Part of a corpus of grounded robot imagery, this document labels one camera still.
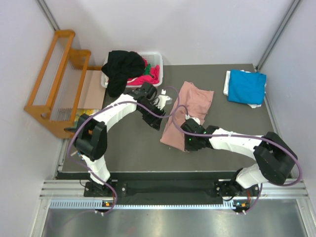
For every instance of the blue folded t shirt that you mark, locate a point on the blue folded t shirt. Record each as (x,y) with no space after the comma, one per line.
(247,86)

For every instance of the white folded t shirt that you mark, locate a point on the white folded t shirt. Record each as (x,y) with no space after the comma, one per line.
(227,84)

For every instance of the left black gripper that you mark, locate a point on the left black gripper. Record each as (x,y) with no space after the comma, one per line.
(153,118)

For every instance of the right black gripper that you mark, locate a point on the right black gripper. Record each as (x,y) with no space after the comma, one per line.
(188,147)

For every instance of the pink t shirt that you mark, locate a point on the pink t shirt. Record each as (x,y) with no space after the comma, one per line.
(192,103)

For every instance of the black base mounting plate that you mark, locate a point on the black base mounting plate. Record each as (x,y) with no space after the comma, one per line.
(176,188)

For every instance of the magenta t shirt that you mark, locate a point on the magenta t shirt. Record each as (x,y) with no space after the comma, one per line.
(153,78)

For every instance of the black t shirt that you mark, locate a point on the black t shirt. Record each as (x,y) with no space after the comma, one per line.
(121,66)

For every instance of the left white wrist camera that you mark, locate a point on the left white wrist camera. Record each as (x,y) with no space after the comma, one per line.
(163,100)

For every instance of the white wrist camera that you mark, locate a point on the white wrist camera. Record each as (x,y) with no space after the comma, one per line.
(163,100)
(197,120)

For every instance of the green t shirt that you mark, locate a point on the green t shirt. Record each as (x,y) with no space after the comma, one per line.
(147,70)

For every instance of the bundle of marker pens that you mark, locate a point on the bundle of marker pens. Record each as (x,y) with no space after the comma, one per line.
(77,154)

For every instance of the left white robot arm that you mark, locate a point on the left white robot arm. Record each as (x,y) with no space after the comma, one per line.
(92,131)

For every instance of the orange wooden rack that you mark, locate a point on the orange wooden rack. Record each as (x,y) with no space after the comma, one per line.
(61,87)

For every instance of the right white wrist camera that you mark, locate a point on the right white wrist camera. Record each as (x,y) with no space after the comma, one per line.
(197,120)

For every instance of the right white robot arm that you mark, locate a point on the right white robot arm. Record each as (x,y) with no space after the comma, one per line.
(274,160)

